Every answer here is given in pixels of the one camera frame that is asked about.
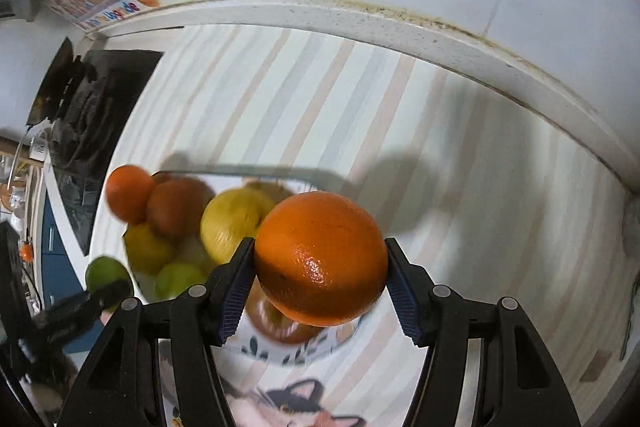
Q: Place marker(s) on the cat-shaped board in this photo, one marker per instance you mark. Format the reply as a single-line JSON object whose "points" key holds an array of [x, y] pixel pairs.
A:
{"points": [[290, 402]]}

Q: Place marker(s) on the dark red fruit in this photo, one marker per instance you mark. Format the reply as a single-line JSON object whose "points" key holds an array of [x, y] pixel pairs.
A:
{"points": [[177, 212]]}

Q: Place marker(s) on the black gas stove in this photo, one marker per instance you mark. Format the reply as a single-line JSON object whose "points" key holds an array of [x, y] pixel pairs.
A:
{"points": [[110, 77]]}

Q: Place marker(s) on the brown apple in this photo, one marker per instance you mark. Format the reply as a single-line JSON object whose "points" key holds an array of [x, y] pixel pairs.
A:
{"points": [[280, 324]]}

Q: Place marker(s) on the floral oval plate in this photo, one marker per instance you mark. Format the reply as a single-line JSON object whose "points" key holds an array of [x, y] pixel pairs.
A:
{"points": [[300, 352]]}

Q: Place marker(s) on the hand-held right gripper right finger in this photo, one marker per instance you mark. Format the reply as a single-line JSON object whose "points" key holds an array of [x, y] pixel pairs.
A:
{"points": [[405, 302]]}

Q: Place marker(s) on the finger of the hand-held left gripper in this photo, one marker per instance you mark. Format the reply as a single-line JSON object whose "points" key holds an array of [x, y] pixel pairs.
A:
{"points": [[85, 307]]}

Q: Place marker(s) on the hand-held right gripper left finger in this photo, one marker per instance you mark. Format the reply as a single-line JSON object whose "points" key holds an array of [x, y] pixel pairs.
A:
{"points": [[235, 292]]}

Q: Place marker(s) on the green apple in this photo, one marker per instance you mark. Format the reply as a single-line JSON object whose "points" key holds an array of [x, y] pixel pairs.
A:
{"points": [[177, 279], [105, 274]]}

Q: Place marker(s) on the small brown card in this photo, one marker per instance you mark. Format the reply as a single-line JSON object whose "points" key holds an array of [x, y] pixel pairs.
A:
{"points": [[595, 364]]}

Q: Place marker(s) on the small orange by sink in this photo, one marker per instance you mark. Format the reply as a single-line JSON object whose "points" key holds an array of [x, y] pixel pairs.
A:
{"points": [[24, 252]]}

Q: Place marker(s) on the striped table mat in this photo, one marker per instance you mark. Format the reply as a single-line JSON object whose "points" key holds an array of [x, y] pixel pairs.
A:
{"points": [[350, 107]]}

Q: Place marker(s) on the blue kitchen cabinet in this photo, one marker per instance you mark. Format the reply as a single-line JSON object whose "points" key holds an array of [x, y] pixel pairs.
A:
{"points": [[52, 247]]}

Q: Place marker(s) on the yellow citrus fruit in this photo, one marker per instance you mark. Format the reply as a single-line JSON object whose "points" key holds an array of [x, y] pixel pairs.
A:
{"points": [[232, 224], [147, 249]]}

